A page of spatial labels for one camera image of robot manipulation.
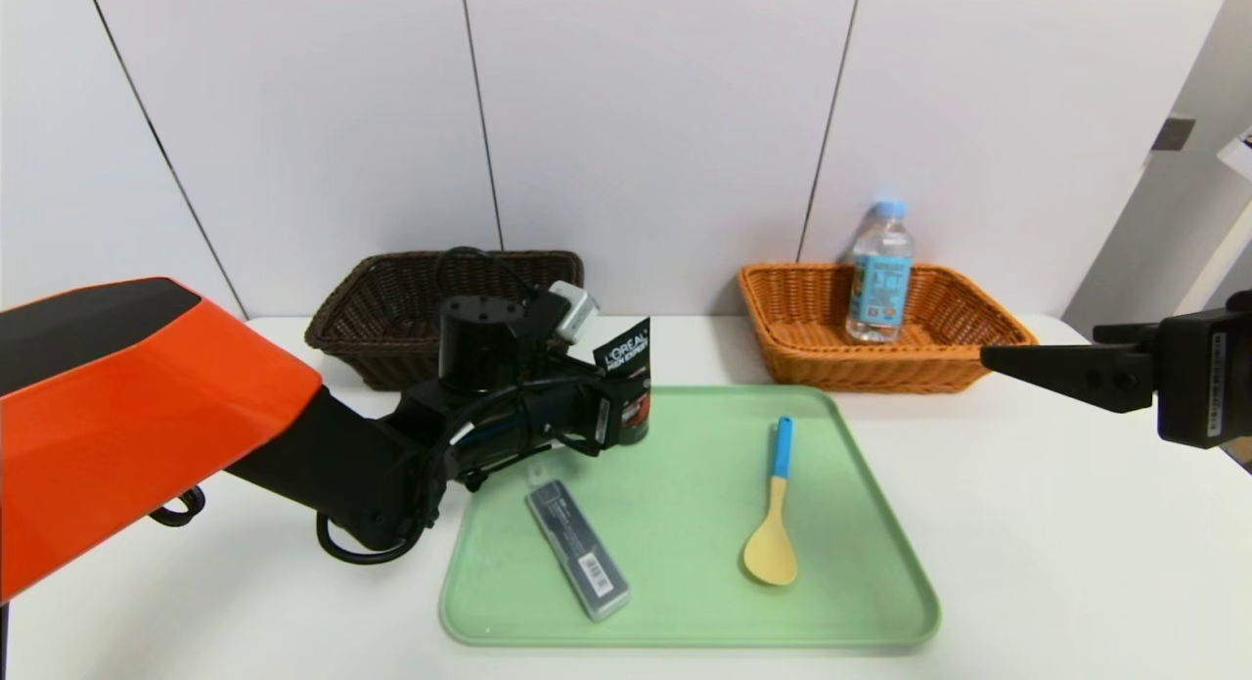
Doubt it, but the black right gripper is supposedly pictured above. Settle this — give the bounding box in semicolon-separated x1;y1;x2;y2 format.
980;291;1252;450

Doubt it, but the black left camera cable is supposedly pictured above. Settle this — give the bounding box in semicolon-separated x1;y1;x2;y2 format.
435;247;539;299

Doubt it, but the clear water bottle blue cap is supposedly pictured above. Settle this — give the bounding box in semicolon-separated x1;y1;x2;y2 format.
845;201;915;344

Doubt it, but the orange wicker basket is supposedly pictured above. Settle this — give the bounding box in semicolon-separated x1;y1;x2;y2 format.
738;262;1040;395

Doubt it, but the grey clear plastic case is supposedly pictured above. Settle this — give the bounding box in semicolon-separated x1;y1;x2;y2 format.
523;470;633;623

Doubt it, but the dark brown wicker basket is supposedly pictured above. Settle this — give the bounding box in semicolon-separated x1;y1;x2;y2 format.
305;250;586;392

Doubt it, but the yellow spoon blue handle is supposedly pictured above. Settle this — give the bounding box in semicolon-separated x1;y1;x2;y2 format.
742;416;800;589

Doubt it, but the black face wash tube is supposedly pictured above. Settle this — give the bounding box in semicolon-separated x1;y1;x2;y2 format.
593;318;653;446

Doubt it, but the light green plastic tray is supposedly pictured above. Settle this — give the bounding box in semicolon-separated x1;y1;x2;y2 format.
440;385;942;650

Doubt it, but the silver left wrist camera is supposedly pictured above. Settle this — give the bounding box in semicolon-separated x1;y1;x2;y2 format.
548;281;600;343

